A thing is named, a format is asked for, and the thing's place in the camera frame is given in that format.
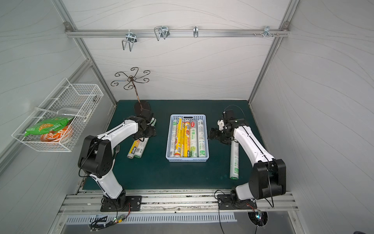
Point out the double metal hook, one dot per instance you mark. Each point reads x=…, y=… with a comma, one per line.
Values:
x=129, y=41
x=161, y=32

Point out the single metal hook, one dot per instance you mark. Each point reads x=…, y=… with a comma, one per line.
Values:
x=195, y=32

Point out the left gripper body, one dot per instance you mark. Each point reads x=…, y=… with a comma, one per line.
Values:
x=146, y=132

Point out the green snack bag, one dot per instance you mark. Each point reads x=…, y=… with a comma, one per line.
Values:
x=49, y=125

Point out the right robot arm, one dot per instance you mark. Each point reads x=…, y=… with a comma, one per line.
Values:
x=268, y=175

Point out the white vented cable duct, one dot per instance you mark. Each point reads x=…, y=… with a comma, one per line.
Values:
x=154, y=218

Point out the orange snack bag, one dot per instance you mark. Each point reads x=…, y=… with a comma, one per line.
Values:
x=62, y=135

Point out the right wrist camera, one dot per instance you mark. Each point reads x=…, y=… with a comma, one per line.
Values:
x=227, y=117

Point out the yellow wrap roll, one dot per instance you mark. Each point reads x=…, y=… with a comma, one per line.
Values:
x=187, y=139
x=178, y=140
x=133, y=149
x=183, y=139

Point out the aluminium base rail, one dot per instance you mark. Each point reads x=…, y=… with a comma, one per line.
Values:
x=88, y=202

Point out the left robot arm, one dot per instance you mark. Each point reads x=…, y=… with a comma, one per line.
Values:
x=97, y=156

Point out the white wire wall basket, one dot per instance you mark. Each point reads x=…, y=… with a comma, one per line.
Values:
x=66, y=100

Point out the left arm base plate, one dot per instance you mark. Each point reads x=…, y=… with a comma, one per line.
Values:
x=121, y=204

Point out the light blue plastic basket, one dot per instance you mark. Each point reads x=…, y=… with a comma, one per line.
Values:
x=187, y=117

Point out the metal hook right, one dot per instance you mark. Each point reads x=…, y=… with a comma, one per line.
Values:
x=266, y=33

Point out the double metal hook middle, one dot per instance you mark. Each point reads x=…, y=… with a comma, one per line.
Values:
x=161, y=32

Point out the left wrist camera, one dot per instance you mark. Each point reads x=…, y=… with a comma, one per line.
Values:
x=146, y=114

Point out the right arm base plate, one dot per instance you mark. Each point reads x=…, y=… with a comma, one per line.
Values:
x=226, y=203

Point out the aluminium top rail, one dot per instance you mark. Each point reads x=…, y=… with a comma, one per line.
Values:
x=174, y=33

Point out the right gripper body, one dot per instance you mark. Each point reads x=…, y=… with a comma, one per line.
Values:
x=217, y=133

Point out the green table mat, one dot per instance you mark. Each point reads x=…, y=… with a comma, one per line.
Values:
x=154, y=171

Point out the double metal hook left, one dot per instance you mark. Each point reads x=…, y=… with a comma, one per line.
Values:
x=129, y=41

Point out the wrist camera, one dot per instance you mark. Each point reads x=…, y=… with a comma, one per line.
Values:
x=146, y=114
x=227, y=117

